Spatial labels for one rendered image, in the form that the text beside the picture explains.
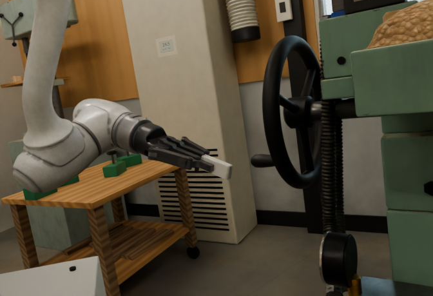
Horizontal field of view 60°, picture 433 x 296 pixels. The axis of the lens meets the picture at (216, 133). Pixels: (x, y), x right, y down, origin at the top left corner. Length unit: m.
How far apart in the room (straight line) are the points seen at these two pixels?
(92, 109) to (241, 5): 1.23
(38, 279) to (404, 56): 0.47
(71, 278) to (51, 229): 2.11
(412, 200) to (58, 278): 0.43
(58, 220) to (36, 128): 1.72
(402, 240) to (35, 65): 0.68
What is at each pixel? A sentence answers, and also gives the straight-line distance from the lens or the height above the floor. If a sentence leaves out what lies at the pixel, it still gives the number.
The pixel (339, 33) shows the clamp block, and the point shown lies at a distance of 0.60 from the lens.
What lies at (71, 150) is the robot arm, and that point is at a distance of 0.84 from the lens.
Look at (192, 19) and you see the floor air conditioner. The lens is 1.99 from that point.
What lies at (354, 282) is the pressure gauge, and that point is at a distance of 0.50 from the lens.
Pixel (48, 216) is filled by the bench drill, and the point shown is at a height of 0.22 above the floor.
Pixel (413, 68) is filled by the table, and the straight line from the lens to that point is 0.35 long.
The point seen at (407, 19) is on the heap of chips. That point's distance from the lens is 0.37.
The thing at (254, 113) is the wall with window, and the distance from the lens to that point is 2.17.
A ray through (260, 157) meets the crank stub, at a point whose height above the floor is 0.75.
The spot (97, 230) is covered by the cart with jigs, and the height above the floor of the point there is 0.41.
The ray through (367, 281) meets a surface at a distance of 0.53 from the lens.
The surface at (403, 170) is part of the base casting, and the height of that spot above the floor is 0.76.
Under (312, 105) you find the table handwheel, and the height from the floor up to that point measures 0.82.
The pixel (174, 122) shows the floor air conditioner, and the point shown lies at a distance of 2.09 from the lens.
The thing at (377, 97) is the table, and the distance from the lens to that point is 0.36.
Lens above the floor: 0.89
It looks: 8 degrees down
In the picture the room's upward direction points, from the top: 8 degrees counter-clockwise
